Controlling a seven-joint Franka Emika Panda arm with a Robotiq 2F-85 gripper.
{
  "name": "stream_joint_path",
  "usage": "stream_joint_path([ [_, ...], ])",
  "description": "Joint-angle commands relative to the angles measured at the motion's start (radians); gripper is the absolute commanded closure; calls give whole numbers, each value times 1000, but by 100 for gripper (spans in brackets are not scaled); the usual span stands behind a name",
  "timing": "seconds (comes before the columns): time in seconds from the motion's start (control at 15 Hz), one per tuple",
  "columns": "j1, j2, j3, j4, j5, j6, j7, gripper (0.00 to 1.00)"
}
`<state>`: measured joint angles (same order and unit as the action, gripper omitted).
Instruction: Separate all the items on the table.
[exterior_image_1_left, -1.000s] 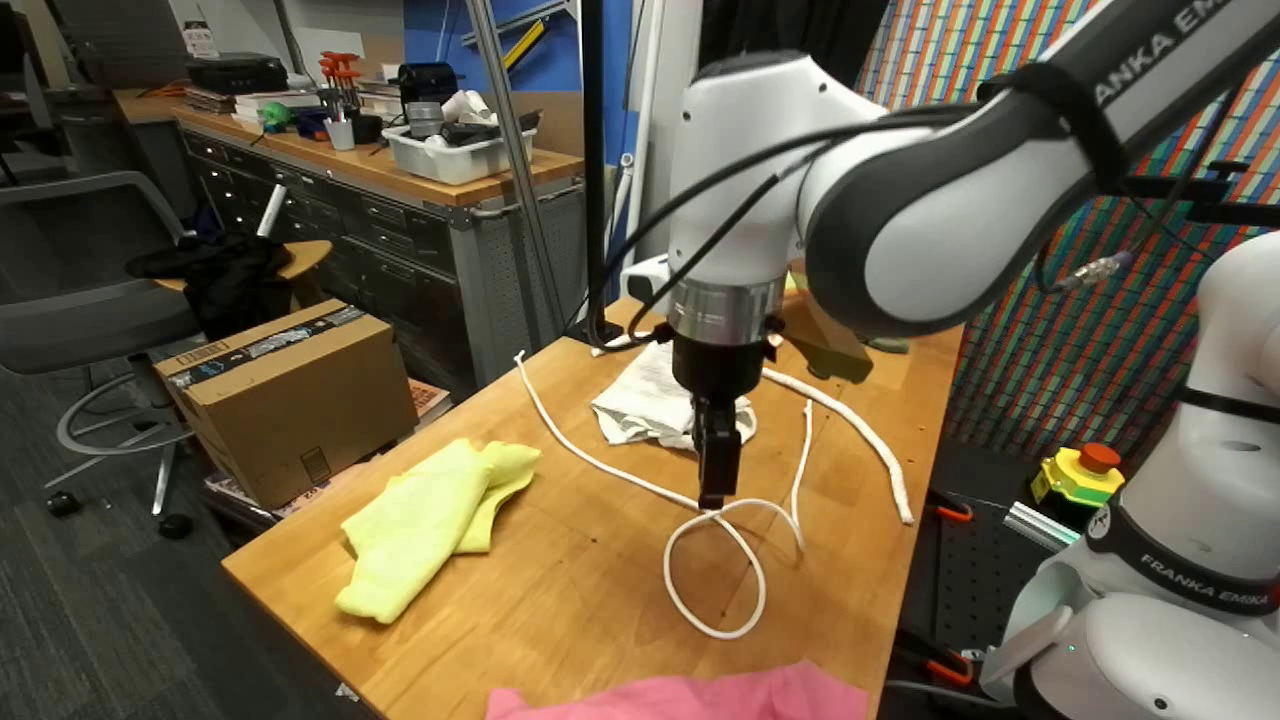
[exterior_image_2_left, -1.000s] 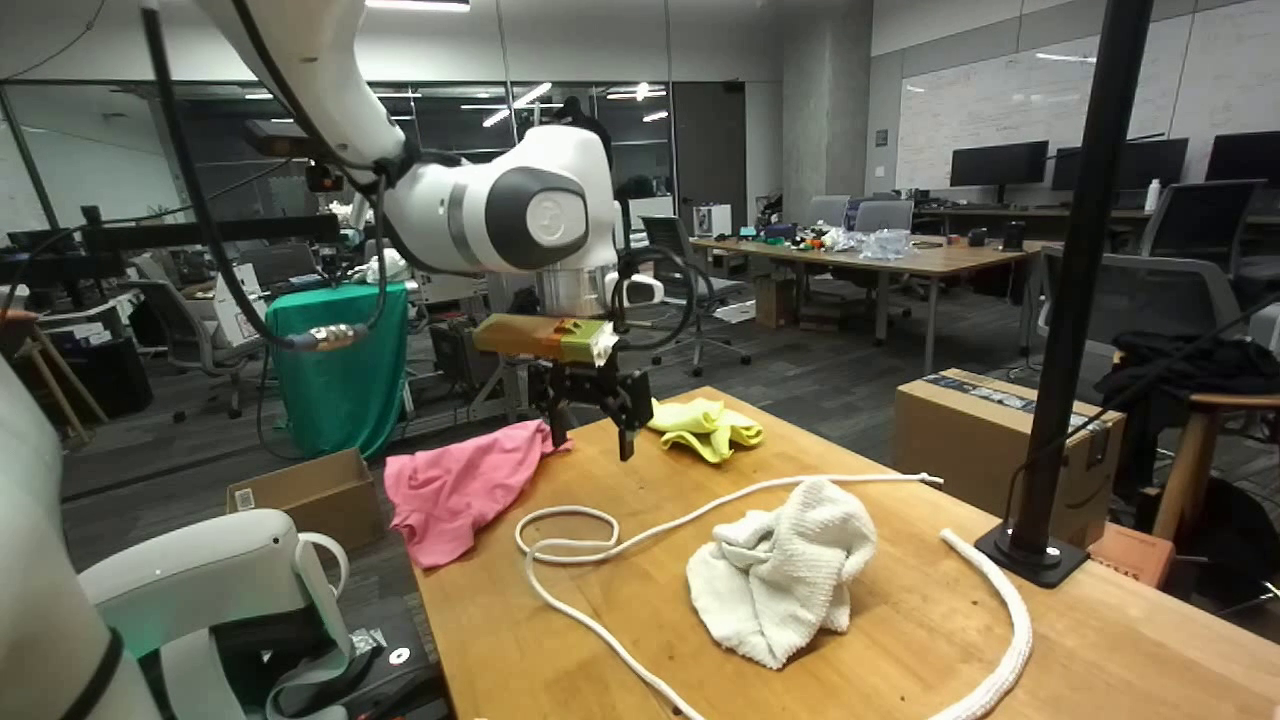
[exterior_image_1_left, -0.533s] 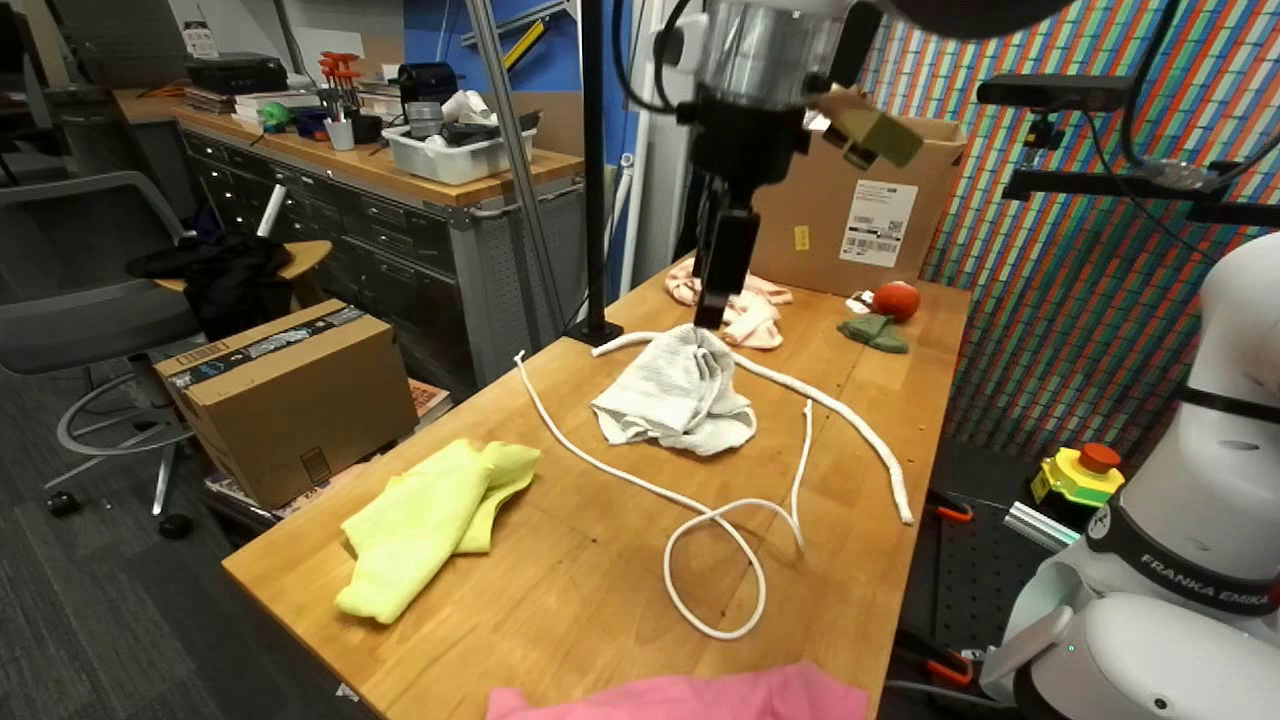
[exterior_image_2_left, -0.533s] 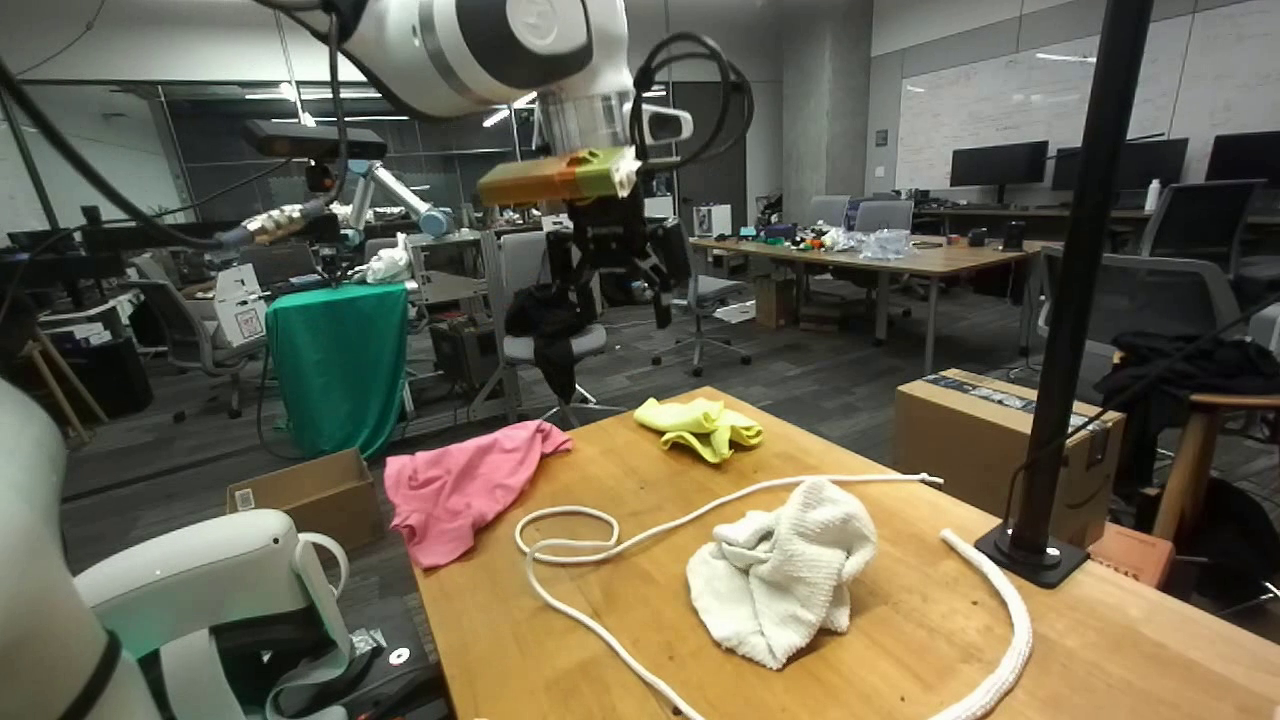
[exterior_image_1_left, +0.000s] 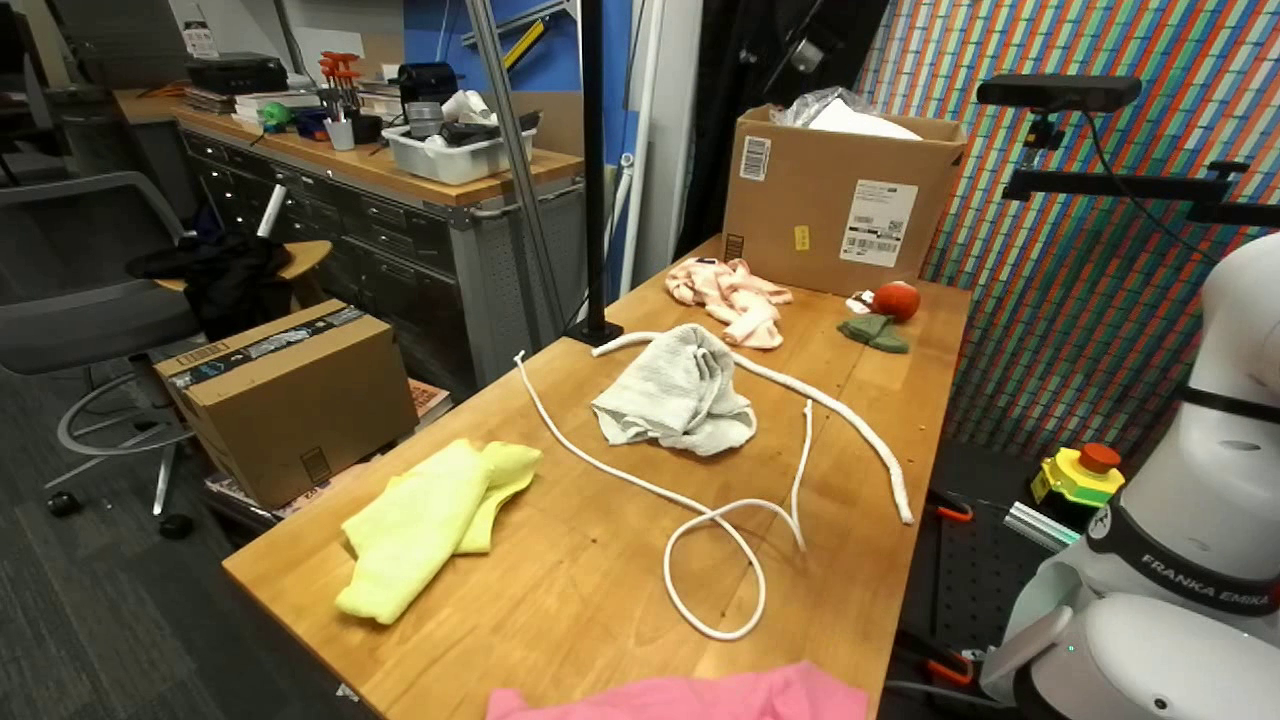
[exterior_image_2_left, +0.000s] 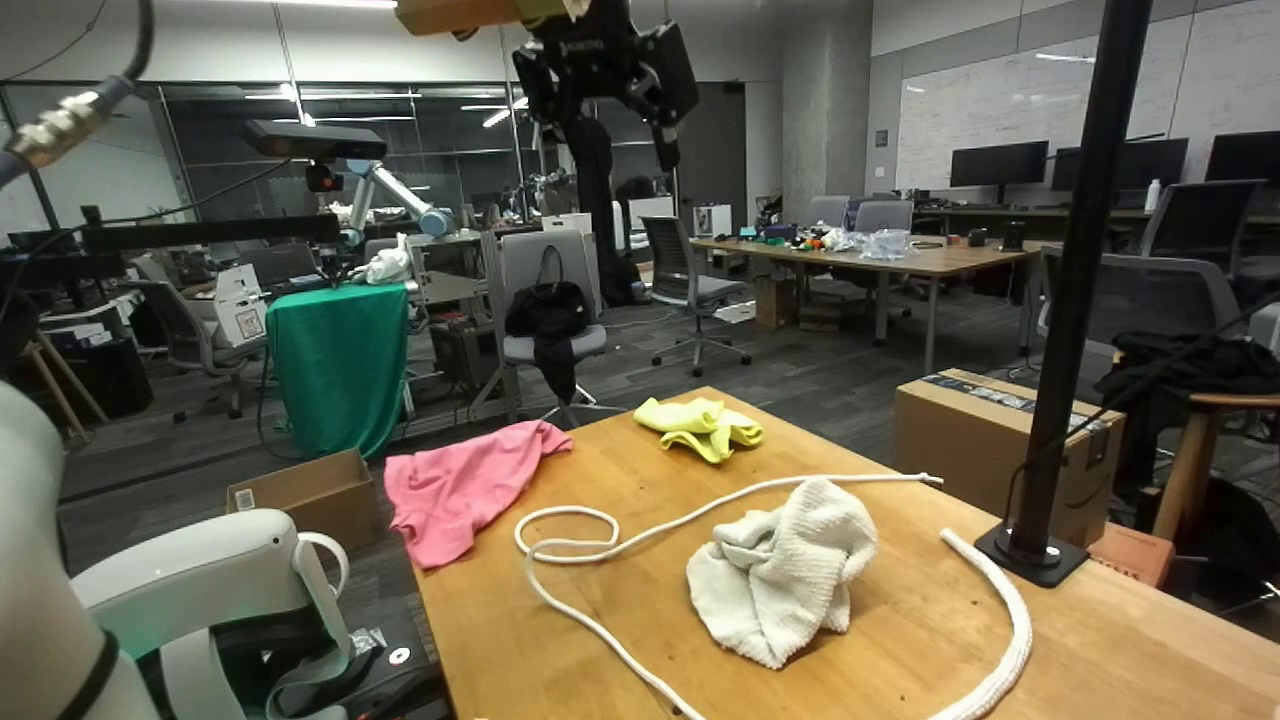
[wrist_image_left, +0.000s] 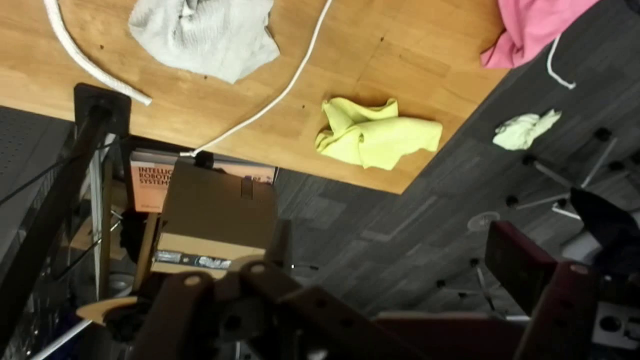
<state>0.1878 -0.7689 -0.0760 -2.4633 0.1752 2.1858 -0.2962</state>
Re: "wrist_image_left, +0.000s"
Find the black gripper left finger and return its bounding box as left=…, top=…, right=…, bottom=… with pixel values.
left=126, top=218, right=376, bottom=360

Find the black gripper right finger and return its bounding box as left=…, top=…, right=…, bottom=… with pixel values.
left=484, top=218, right=602, bottom=360

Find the yellow cloth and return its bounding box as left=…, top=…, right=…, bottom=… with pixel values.
left=314, top=96, right=445, bottom=172

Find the hot pink cloth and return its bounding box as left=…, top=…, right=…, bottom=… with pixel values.
left=480, top=0, right=602, bottom=71

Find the white towel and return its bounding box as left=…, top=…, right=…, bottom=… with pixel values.
left=126, top=0, right=281, bottom=85

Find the cardboard box with black tape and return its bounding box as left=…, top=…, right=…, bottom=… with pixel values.
left=147, top=157, right=279, bottom=276

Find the grey office chair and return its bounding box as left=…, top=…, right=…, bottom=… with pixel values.
left=465, top=121, right=640, bottom=232

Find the light green crumpled cloth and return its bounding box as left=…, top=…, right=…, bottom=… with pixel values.
left=489, top=108, right=564, bottom=152

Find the black pole stand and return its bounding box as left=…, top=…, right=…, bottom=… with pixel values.
left=0, top=82, right=133, bottom=351

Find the thin white cord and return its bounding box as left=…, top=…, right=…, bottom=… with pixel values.
left=544, top=30, right=579, bottom=91

